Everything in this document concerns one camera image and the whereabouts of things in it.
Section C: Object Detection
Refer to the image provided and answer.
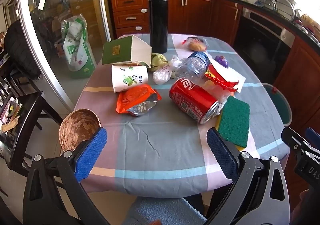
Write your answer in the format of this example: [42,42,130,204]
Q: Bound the green yellow sponge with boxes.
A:
[217,96,249,148]

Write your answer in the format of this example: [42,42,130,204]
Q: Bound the red cola can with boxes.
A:
[169,78,219,124]

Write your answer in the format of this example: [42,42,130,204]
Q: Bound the orange foil snack wrapper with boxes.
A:
[116,84,162,117]

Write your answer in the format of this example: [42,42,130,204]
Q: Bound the white paper sheet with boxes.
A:
[209,55,246,93]

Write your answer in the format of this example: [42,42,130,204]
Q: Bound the red snack wrapper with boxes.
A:
[204,64,239,92]

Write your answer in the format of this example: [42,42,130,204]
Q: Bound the white floral paper cup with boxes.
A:
[111,65,148,93]

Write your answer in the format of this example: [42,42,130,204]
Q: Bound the crushed clear water bottle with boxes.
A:
[175,51,210,82]

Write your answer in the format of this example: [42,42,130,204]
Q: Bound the purple toy egg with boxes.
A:
[214,56,228,68]

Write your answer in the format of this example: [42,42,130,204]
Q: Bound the clear plastic bag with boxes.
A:
[152,55,185,85]

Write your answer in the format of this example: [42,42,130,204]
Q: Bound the green tea box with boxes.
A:
[101,35,152,68]

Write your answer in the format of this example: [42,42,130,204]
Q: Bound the green corn husks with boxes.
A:
[139,53,168,72]

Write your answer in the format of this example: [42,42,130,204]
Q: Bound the teal trash bin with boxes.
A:
[262,83,292,126]

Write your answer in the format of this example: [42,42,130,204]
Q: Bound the wooden bowl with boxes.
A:
[59,109,101,151]

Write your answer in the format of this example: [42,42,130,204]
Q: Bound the plaid tablecloth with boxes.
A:
[76,37,290,198]

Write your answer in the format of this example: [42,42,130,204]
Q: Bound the dark wooden chair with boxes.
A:
[1,63,62,177]

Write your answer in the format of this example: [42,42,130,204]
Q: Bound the green white sack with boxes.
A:
[61,14,97,79]

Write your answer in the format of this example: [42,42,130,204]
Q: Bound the black built-in oven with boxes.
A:
[233,8,295,84]

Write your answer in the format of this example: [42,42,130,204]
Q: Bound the packaged bread bun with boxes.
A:
[182,36,208,52]

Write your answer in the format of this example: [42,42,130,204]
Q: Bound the glass sliding door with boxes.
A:
[18,0,110,111]

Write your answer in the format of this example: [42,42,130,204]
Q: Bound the dish rack with dishes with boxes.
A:
[255,0,300,22]

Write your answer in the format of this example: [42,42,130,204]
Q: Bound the black thermos bottle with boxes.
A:
[149,0,169,54]

